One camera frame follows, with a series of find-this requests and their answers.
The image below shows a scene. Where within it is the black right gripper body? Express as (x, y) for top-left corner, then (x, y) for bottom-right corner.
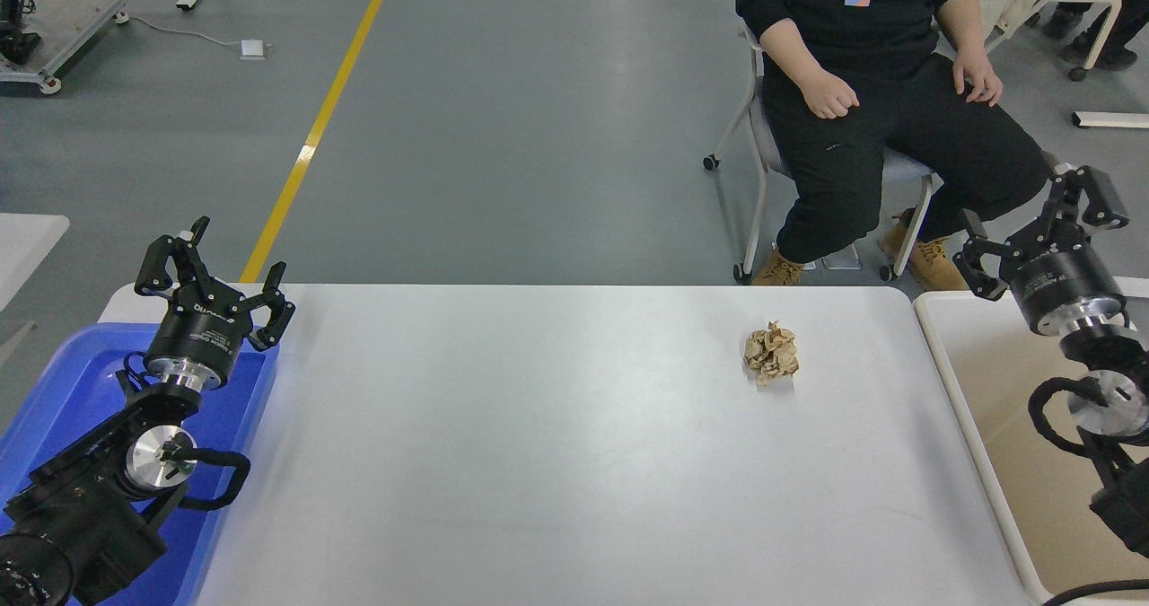
(1003, 238), (1127, 337)

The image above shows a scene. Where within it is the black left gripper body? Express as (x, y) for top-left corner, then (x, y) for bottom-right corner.
(144, 285), (259, 381)

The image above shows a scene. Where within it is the tan paper ball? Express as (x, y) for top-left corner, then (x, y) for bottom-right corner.
(742, 321), (800, 389)

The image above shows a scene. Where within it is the person's left hand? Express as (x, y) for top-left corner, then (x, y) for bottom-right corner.
(951, 48), (1004, 109)

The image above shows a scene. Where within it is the person's right hand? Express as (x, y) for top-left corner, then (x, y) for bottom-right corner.
(798, 71), (861, 122)

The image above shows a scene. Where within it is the person's left tan boot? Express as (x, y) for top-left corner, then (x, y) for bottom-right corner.
(879, 210), (971, 293)

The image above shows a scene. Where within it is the person's tan boot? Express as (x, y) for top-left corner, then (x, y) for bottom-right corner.
(749, 248), (807, 287)
(879, 210), (971, 293)

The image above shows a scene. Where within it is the large pale plastic bin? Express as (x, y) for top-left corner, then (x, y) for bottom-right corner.
(913, 290), (1149, 606)

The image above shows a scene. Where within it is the grey wheeled chair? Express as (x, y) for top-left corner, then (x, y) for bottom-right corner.
(702, 17), (944, 285)

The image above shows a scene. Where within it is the white side table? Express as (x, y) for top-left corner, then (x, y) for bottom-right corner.
(0, 214), (71, 313)

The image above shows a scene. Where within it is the blue plastic tray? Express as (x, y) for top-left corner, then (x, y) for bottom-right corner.
(0, 321), (280, 606)

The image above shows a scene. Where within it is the person in black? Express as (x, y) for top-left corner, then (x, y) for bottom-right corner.
(734, 0), (1052, 287)

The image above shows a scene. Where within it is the person with dark shoes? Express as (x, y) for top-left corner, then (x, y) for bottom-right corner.
(1046, 0), (1149, 71)

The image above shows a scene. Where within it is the person's right tan boot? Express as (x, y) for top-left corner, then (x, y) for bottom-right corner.
(749, 248), (807, 287)

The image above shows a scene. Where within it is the grey wheeled platform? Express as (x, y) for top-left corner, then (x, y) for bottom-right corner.
(0, 0), (130, 97)

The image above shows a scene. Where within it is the white floor cable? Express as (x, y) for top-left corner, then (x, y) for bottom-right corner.
(126, 15), (243, 49)

